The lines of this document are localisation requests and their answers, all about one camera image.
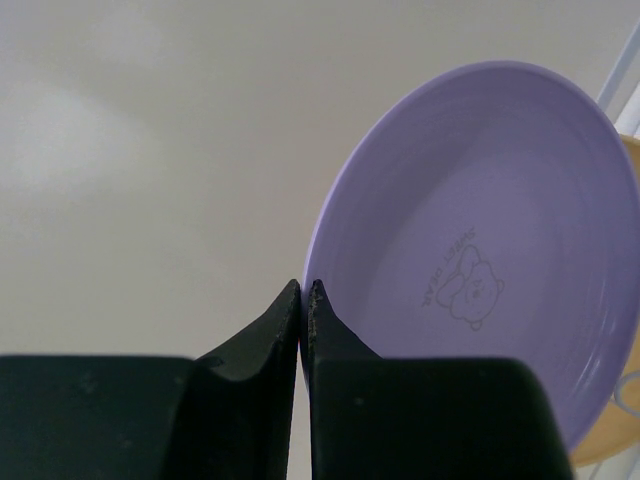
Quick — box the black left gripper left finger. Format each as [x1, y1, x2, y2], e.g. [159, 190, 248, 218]
[1, 281, 300, 479]

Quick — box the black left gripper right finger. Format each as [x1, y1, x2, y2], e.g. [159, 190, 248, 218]
[307, 281, 573, 479]

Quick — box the purple plastic plate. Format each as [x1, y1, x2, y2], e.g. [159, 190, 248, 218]
[302, 61, 639, 448]

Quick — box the yellow plastic plate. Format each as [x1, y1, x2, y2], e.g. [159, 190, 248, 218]
[569, 133, 640, 469]

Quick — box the white wire dish rack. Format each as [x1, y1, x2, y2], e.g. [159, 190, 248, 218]
[597, 29, 640, 416]

